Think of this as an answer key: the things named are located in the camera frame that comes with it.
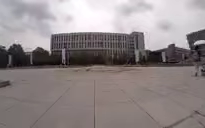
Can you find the large curved grey building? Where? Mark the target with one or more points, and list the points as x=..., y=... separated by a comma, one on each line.
x=96, y=41

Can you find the dark hedge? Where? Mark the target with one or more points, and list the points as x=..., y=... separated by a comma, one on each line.
x=96, y=58

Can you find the low grey building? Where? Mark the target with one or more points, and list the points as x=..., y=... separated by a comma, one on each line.
x=173, y=52

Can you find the person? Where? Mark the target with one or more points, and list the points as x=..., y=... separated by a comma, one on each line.
x=198, y=58

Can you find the grey paved plaza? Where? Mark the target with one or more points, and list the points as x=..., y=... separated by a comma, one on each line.
x=100, y=100

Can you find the row of dark trees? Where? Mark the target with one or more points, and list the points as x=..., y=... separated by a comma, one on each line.
x=18, y=55

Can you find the row of white banners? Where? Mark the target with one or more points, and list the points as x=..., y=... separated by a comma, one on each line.
x=63, y=56

